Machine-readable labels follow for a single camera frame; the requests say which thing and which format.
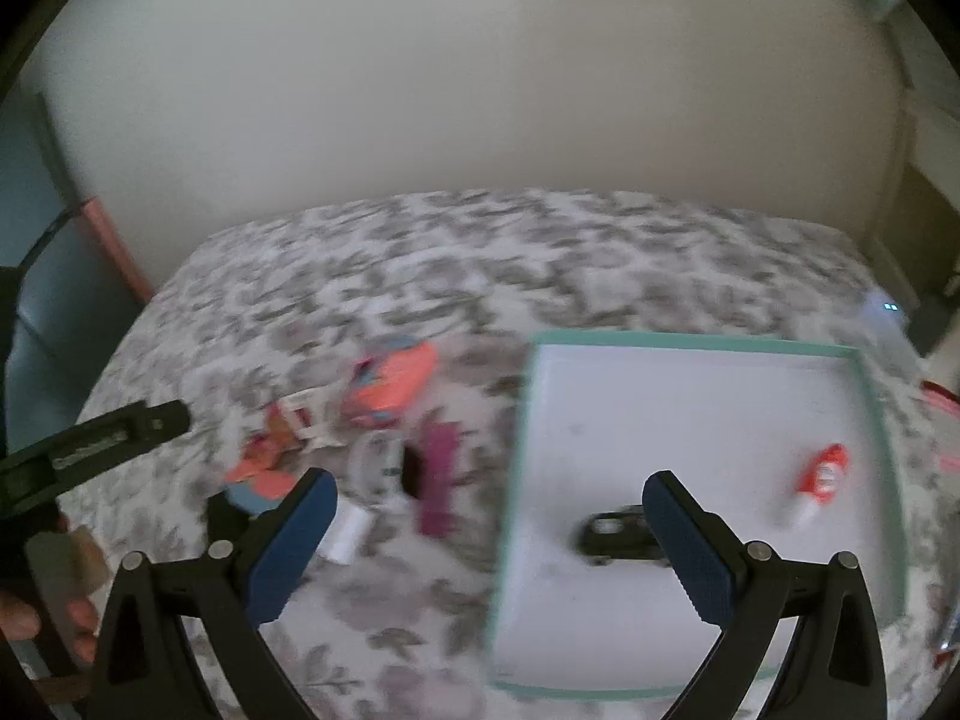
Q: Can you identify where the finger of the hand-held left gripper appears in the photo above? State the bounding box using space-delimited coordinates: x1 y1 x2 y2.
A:
4 399 190 496

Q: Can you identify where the person's left hand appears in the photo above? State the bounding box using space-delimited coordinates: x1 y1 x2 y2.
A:
0 589 102 665

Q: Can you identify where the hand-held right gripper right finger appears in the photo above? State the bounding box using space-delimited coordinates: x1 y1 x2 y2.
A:
641 469 890 720

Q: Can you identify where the white device with blue light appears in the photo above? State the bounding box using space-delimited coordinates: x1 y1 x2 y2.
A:
859 289 912 350

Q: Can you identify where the magenta bar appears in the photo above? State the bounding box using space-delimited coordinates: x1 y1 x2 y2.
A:
418 420 464 537

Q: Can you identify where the white oval mouse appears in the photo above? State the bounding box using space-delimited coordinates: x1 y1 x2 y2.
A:
352 431 410 503

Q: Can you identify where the pink strap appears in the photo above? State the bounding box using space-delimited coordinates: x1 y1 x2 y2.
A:
919 379 960 417

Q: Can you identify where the coral and blue box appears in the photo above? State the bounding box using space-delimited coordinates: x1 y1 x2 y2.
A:
223 427 301 518

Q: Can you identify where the white charger cube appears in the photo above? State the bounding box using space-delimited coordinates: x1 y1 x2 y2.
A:
315 502 372 565

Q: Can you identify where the white plastic clip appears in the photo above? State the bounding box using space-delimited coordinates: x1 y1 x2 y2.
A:
281 386 346 451

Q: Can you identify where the coral orange printed case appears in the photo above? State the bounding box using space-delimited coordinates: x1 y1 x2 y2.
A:
339 337 440 432

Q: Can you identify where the black toy car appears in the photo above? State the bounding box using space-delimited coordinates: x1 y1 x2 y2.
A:
577 506 668 563

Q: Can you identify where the grey floral bedspread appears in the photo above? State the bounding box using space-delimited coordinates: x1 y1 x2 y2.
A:
71 187 960 720

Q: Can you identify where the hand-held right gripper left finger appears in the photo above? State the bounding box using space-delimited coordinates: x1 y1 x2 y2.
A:
88 467 340 720

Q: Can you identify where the white tray with teal rim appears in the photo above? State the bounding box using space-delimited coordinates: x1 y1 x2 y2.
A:
486 328 910 700

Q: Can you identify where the red glue bottle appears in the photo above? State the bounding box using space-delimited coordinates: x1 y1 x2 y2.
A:
787 442 852 530

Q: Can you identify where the grey blue chair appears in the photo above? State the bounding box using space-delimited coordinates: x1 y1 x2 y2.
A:
0 97 151 436

